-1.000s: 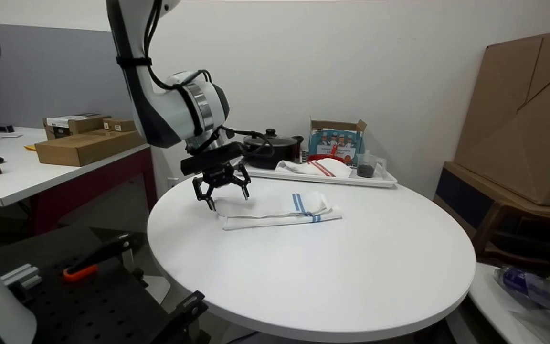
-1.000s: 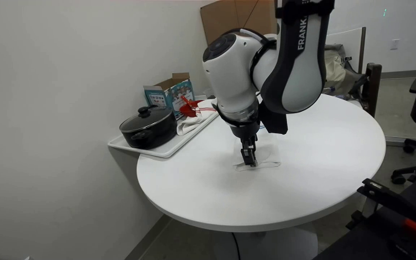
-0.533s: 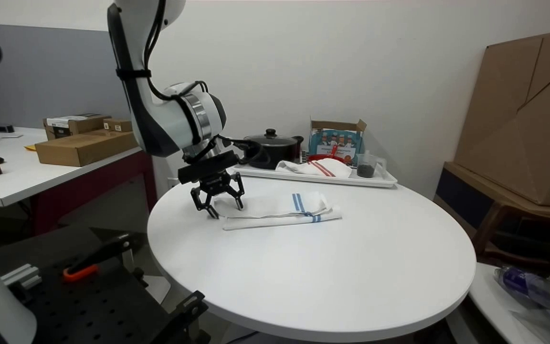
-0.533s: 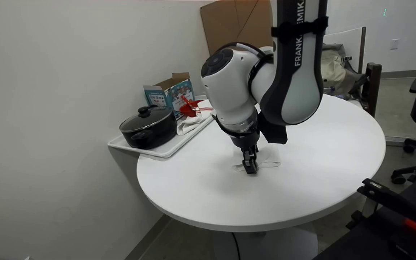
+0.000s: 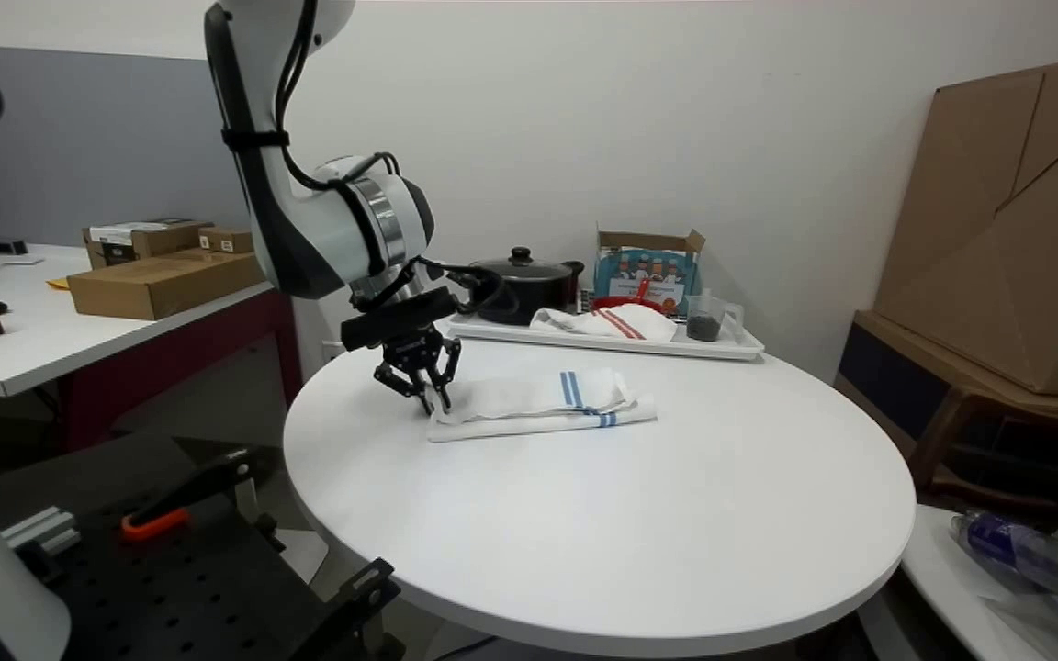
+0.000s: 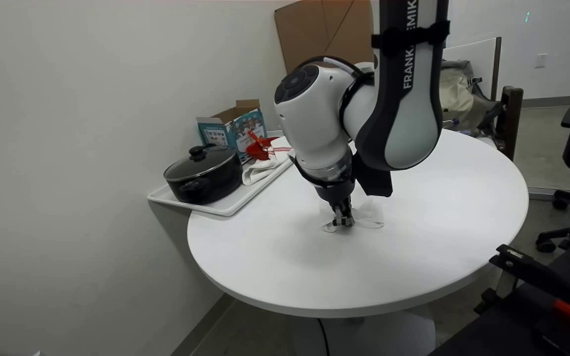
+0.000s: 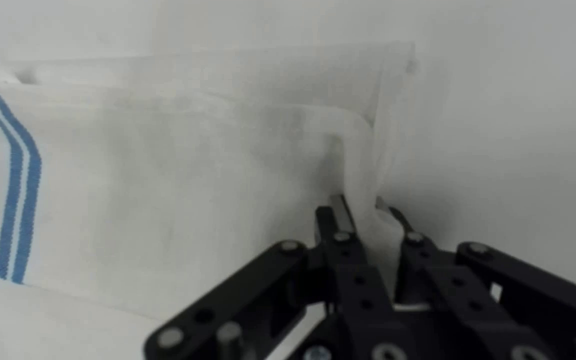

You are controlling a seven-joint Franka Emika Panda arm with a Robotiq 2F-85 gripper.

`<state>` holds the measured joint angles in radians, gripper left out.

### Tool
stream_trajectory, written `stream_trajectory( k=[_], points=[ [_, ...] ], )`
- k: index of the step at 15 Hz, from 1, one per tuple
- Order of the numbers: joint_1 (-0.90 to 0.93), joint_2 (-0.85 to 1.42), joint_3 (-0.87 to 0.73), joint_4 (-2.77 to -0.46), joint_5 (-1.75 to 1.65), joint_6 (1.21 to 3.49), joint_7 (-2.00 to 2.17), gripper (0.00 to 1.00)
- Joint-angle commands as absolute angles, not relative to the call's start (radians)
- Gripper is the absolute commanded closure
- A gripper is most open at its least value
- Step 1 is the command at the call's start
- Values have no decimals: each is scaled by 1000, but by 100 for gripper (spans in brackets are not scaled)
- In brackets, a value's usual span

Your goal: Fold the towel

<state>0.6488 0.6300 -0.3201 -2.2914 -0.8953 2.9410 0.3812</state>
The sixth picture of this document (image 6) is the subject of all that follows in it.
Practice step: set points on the black cooking pot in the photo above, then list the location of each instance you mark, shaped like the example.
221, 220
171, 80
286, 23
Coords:
206, 184

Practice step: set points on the printed cardboard box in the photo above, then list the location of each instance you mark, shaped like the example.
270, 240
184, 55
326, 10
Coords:
235, 129

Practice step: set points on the white towel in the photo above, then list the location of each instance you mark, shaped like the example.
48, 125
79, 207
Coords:
366, 216

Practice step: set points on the dark wooden chair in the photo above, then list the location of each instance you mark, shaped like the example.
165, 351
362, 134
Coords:
510, 118

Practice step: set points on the white cloth with red stripes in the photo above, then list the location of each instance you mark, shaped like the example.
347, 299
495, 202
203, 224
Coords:
265, 165

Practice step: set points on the brown cardboard sheet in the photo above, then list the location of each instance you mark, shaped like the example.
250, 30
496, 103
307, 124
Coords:
324, 29

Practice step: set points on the black and orange bar clamp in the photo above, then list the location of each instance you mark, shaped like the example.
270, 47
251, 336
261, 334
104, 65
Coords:
537, 274

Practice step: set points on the beige bag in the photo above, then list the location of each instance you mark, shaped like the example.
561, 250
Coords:
458, 99

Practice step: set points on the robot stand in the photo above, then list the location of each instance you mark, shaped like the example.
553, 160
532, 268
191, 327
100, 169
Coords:
527, 326

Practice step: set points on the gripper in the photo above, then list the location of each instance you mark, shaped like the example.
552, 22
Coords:
337, 193

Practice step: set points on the white tray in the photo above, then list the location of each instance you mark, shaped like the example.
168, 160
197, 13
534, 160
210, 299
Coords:
230, 200

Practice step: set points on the glass pot lid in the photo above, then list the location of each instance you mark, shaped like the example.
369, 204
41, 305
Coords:
201, 160

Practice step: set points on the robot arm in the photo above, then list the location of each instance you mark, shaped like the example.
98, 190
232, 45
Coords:
314, 113

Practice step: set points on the red plastic scoop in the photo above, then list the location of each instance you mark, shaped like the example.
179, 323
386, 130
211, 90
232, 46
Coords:
258, 147

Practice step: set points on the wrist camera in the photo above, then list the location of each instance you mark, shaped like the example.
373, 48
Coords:
375, 182

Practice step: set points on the wall socket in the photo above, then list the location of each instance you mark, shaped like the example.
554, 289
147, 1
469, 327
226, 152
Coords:
541, 60

